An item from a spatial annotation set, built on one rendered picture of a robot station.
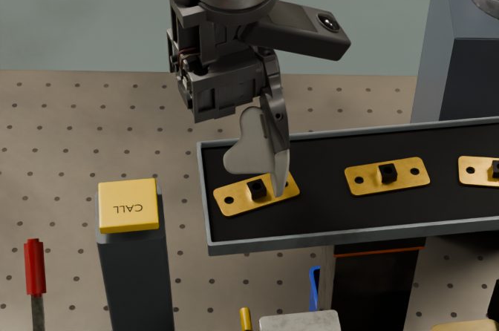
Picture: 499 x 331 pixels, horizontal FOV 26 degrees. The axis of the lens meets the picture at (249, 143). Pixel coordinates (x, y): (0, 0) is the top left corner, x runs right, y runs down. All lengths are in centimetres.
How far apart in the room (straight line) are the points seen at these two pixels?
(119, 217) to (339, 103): 81
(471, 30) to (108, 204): 54
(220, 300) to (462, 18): 53
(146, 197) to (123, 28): 193
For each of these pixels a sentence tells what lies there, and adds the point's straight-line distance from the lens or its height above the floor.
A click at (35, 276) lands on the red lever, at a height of 112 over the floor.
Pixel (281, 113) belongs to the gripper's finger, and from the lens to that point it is 94.
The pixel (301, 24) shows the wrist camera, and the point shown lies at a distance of 95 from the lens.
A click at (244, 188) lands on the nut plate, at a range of 111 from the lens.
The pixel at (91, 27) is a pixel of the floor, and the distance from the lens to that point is 304.
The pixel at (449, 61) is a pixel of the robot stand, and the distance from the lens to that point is 142.
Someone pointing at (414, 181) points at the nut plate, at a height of 116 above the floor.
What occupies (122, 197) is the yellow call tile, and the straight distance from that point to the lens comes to 112.
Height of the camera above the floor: 203
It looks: 48 degrees down
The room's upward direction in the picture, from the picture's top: straight up
